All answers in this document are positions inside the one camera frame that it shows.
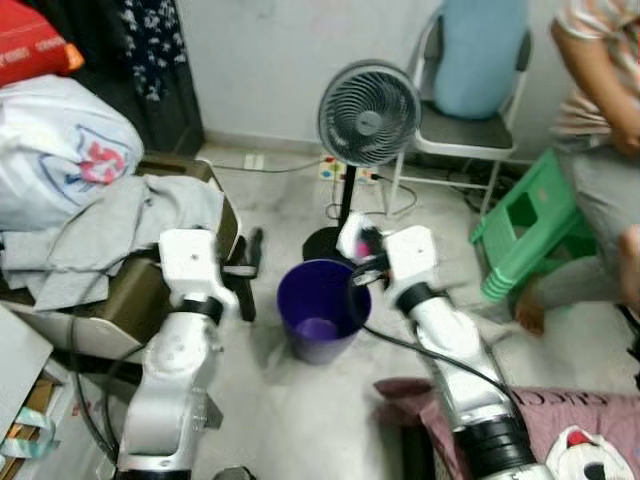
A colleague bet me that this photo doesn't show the person in striped shirt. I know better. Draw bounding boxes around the person in striped shirt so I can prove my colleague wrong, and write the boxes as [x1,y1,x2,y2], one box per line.
[515,0,640,336]

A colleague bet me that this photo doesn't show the black hanging cloth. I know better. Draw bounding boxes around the black hanging cloth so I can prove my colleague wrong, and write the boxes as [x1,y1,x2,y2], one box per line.
[20,0,206,156]

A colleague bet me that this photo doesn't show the grey folding chair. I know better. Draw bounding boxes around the grey folding chair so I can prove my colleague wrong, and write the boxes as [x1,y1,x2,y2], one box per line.
[385,5,536,216]

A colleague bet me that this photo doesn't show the person's bare hand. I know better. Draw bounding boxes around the person's bare hand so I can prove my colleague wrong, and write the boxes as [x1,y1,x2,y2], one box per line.
[612,112,640,156]

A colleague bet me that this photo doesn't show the brown chair black legs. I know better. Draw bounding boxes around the brown chair black legs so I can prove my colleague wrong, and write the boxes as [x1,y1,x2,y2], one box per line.
[0,155,264,363]

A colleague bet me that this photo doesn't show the purple Mickey print duvet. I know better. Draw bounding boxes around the purple Mickey print duvet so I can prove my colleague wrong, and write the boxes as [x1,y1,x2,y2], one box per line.
[375,378,640,480]

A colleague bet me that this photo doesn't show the grey pedestal fan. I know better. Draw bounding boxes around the grey pedestal fan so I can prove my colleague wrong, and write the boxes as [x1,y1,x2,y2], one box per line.
[303,60,423,263]

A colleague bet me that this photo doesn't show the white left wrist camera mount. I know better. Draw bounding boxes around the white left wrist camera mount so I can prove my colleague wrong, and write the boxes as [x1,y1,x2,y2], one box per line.
[160,228,241,313]

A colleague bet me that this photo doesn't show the light blue cushion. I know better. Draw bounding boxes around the light blue cushion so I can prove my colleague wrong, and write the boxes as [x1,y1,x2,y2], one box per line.
[432,0,531,121]

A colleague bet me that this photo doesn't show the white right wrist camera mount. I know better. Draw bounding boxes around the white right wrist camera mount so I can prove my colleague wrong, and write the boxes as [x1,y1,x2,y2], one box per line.
[384,226,443,293]

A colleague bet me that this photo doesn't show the dark floral garment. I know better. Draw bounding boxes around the dark floral garment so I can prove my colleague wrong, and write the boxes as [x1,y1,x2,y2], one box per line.
[120,0,191,101]

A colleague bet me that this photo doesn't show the pink white wrapper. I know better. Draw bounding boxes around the pink white wrapper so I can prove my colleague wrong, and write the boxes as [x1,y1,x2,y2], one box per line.
[338,212,381,263]

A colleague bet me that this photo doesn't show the grey cloth garment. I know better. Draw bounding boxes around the grey cloth garment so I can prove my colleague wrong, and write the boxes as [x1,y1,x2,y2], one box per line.
[0,175,226,313]

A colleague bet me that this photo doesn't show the white power strip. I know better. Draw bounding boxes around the white power strip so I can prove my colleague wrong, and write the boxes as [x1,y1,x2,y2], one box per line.
[318,155,383,186]

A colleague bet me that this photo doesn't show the purple plastic bin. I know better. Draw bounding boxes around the purple plastic bin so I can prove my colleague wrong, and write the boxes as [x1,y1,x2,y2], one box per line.
[277,260,373,366]

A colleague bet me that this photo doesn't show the red bag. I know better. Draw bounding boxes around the red bag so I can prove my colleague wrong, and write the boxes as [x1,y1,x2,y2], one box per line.
[0,0,83,89]

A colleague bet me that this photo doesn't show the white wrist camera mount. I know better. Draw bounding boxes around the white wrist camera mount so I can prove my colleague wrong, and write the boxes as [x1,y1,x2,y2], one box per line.
[384,226,443,293]
[160,228,241,313]

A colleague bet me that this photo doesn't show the paper bag teal handle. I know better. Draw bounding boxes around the paper bag teal handle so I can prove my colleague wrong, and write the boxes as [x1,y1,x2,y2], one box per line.
[0,375,63,480]

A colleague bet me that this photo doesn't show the white printed plastic bag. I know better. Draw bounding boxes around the white printed plastic bag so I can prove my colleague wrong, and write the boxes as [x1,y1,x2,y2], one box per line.
[0,75,146,233]

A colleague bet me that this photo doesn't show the green plastic stool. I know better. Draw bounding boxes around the green plastic stool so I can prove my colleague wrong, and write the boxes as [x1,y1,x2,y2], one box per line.
[470,150,601,304]

